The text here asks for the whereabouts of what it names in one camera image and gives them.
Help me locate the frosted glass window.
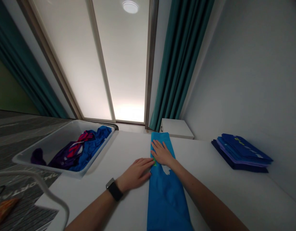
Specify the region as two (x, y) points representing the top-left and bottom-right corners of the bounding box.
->
(17, 0), (161, 126)

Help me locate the person's left hand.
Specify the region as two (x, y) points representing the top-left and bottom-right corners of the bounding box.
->
(116, 158), (155, 193)

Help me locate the grey printed rug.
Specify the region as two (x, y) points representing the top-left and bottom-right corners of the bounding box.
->
(0, 109), (75, 231)

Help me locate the orange patterned object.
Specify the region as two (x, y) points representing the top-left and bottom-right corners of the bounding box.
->
(0, 197), (20, 226)

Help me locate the stack of folded blue clothes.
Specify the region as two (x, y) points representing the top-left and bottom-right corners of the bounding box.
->
(211, 133), (274, 174)

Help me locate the light blue garment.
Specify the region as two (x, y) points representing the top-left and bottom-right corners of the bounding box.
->
(147, 132), (194, 231)

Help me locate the white curved tube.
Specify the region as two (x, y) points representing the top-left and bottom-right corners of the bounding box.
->
(0, 170), (70, 231)

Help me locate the pink striped garment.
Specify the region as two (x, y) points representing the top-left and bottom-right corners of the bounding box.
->
(68, 131), (95, 157)

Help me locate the white plastic bin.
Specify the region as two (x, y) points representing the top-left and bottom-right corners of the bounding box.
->
(12, 119), (116, 180)

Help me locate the white cabinet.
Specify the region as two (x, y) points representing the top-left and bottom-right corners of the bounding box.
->
(159, 117), (195, 140)

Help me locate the purple garment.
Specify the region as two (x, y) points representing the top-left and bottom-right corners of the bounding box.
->
(30, 141), (84, 170)

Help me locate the teal curtain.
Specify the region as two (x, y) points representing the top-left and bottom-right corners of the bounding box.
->
(0, 0), (69, 119)
(148, 0), (216, 132)

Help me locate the person's right hand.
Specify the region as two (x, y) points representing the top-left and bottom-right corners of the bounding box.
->
(150, 140), (176, 167)

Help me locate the round ceiling lamp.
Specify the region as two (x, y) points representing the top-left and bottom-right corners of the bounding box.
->
(122, 0), (141, 14)

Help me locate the crumpled blue garment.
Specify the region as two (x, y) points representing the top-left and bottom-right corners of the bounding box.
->
(68, 125), (113, 172)

